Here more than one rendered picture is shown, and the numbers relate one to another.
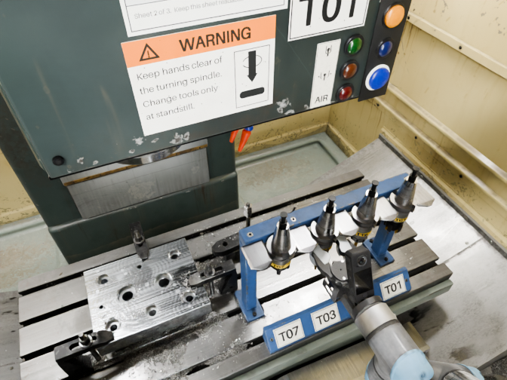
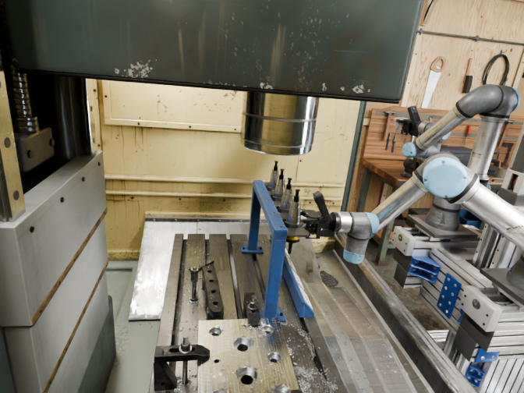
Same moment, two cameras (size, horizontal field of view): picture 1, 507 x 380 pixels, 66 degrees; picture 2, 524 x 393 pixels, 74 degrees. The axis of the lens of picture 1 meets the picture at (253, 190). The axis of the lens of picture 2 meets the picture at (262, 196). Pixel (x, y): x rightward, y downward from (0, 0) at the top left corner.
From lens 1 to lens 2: 1.04 m
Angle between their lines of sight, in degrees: 67
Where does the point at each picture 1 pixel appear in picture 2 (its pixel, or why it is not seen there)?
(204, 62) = not seen: hidden behind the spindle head
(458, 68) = (192, 139)
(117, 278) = (223, 382)
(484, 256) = (265, 228)
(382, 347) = (360, 220)
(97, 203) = not seen: outside the picture
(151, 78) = not seen: hidden behind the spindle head
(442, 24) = (168, 118)
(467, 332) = (299, 260)
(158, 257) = (212, 343)
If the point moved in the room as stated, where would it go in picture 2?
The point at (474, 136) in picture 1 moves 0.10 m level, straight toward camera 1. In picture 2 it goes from (221, 171) to (232, 177)
